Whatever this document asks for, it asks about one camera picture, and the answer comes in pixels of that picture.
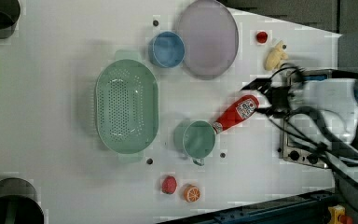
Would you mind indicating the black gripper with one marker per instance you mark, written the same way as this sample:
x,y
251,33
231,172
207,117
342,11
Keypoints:
x,y
278,96

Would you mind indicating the red plush ketchup bottle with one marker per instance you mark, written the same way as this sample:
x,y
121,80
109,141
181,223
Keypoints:
x,y
238,112

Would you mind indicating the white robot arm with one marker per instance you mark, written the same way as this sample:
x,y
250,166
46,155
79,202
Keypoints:
x,y
320,116

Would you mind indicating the plush peeled banana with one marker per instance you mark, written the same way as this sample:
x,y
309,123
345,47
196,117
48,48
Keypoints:
x,y
276,56

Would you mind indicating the red strawberry toy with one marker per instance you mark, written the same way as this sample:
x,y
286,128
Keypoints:
x,y
262,37

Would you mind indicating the purple round plate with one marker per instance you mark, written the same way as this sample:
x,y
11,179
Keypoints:
x,y
211,38

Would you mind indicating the blue bowl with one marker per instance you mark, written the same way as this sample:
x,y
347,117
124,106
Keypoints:
x,y
166,50

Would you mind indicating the orange slice toy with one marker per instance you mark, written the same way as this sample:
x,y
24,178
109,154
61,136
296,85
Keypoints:
x,y
191,193

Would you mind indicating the red plush fruit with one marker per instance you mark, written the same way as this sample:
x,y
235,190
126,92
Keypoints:
x,y
169,185

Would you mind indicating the yellow emergency stop button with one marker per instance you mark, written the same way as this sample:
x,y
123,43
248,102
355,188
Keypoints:
x,y
338,215

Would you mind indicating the green oval colander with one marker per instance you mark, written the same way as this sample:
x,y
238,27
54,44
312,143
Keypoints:
x,y
126,106

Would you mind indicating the black cylindrical cup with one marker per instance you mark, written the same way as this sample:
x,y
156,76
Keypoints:
x,y
18,203

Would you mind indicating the green cup with handle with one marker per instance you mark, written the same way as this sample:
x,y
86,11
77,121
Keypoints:
x,y
196,138

